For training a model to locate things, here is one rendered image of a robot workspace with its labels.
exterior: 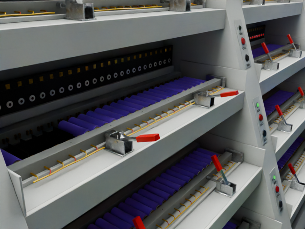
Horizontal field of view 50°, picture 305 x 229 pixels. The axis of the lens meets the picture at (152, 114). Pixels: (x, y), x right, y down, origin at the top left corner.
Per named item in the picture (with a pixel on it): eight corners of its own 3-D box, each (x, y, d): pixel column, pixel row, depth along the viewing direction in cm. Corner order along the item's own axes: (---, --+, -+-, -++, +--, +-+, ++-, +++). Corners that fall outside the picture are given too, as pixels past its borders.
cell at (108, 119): (92, 118, 62) (118, 127, 58) (85, 121, 60) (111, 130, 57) (92, 109, 61) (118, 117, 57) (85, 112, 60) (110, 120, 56)
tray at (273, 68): (311, 62, 135) (317, 28, 130) (256, 99, 89) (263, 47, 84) (262, 56, 146) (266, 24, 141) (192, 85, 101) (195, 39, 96)
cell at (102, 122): (84, 121, 60) (110, 131, 57) (76, 124, 59) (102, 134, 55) (84, 112, 59) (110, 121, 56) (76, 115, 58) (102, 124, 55)
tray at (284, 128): (320, 110, 138) (327, 77, 133) (272, 167, 92) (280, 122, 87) (272, 99, 149) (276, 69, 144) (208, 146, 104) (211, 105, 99)
